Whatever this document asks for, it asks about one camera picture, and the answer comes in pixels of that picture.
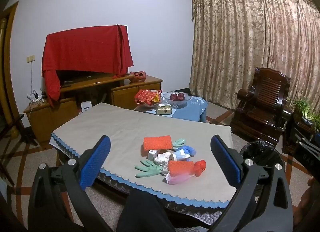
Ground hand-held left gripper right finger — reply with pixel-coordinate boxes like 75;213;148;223
210;135;293;232

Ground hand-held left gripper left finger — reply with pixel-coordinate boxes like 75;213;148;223
28;135;118;232

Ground trash bin with black bag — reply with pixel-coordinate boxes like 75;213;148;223
239;140;286;172

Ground blue plastic bag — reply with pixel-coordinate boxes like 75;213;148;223
175;144;197;158

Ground orange foam net sleeve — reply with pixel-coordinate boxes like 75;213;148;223
167;160;195;176
143;135;173;157

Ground person's right forearm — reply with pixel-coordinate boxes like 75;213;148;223
296;177;320;232

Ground red plastic flower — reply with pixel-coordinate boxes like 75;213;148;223
194;159;207;178

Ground dark wooden plant stand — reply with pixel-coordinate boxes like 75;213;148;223
282;112;318;155

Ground grey quilted table cover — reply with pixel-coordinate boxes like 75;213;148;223
56;144;233;227

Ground white blue paper cup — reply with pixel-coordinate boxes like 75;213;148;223
169;152;192;162

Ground potted green plant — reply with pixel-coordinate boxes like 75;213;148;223
291;96;320;132

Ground table with beige cloth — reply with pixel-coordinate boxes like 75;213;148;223
49;102;237;209

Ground pink plastic packet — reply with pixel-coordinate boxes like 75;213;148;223
164;173;194;185

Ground large green rubber glove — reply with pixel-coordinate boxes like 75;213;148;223
134;159;164;178

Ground small white carton box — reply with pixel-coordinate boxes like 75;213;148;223
147;150;160;162

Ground blue table cloth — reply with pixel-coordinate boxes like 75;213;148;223
172;95;209;123

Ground crumpled white paper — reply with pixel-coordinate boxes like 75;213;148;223
154;152;173;166

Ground person's leg dark trousers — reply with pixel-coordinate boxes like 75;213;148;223
116;189;175;232

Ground dark wooden armchair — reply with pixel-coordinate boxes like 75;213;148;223
229;67;292;147

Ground glass fruit bowl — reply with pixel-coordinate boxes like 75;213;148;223
162;91;191;108

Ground glass coffee table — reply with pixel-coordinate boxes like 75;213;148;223
132;102;175;118

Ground wooden television cabinet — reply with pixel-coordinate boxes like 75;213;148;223
24;74;163;143

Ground dark folding stand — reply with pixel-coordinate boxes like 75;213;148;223
0;113;39;185

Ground glass snack bowl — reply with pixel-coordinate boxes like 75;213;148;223
135;95;164;108

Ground beige tissue box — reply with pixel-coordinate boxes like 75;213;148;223
157;104;173;116

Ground red snack packet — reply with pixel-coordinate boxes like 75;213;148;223
134;89;163;105

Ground power strip with plugs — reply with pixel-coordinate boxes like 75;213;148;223
26;90;46;104

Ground black television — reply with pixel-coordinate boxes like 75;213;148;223
55;70;118;83

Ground red bag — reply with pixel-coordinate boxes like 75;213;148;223
127;71;146;83

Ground beige patterned curtain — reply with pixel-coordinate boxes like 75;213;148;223
189;0;320;122

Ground white power cable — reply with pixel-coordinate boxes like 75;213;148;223
29;62;34;96

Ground wooden door frame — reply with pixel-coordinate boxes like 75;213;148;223
0;1;25;140

